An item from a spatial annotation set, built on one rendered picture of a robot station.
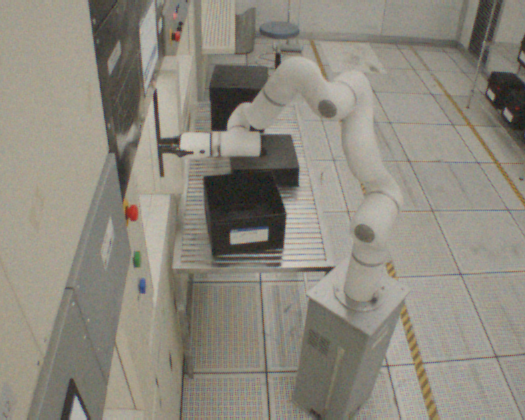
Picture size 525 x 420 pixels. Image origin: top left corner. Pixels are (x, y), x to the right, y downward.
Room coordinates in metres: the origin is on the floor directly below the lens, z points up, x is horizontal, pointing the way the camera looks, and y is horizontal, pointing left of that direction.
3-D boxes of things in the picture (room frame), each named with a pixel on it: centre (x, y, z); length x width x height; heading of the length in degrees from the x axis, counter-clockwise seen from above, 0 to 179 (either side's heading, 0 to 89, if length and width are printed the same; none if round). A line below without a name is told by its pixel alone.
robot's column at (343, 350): (1.22, -0.35, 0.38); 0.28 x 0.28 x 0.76; 50
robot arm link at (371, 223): (1.19, -0.33, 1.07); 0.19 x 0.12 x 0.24; 151
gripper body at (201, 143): (1.46, 0.24, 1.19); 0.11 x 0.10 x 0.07; 95
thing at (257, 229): (1.53, 0.09, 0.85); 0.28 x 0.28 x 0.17; 13
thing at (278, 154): (1.95, 0.02, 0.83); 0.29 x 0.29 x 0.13; 7
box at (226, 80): (2.41, 0.16, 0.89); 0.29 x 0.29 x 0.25; 0
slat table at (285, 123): (1.97, 0.09, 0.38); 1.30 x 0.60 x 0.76; 5
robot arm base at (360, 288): (1.22, -0.35, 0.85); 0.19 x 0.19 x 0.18
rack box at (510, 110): (3.69, -2.14, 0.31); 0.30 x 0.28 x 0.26; 5
